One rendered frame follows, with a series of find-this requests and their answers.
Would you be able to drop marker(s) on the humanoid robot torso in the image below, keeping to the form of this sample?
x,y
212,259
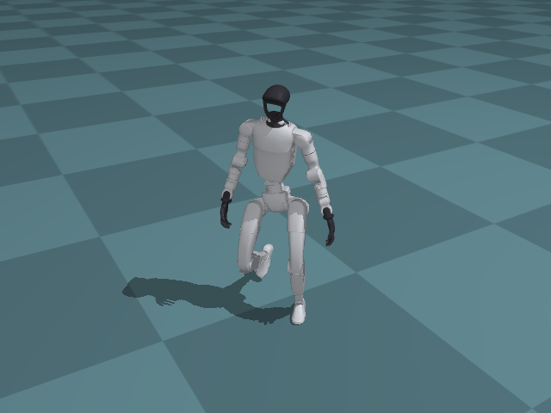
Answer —
x,y
274,157

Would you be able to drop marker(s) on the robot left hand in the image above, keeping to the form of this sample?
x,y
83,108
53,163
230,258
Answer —
x,y
329,217

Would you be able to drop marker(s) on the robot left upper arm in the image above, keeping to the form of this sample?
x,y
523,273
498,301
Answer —
x,y
304,141

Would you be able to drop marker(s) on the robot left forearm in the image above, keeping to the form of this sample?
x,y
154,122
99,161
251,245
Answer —
x,y
321,192

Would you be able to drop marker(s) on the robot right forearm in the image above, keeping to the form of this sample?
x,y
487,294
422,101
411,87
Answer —
x,y
232,179

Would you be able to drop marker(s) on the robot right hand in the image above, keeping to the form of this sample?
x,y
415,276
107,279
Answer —
x,y
224,208

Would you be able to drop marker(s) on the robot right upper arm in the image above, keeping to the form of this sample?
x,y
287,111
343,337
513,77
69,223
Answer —
x,y
243,144

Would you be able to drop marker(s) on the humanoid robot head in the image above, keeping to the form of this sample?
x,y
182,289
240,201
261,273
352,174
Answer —
x,y
277,95

